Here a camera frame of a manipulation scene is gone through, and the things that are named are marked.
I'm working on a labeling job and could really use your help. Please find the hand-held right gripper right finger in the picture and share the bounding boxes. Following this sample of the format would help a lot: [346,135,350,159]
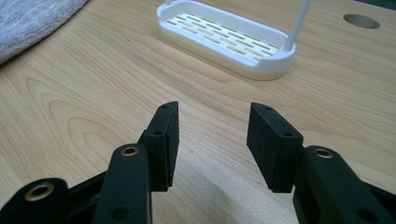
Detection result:
[246,102,396,224]

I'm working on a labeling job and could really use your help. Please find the grey towel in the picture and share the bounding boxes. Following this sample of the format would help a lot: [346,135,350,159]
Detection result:
[0,0,90,65]

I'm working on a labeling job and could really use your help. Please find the white slotted rack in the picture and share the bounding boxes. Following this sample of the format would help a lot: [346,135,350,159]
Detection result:
[156,0,313,81]

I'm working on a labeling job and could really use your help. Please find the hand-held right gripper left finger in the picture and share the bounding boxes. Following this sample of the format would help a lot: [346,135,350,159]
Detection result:
[92,100,180,224]

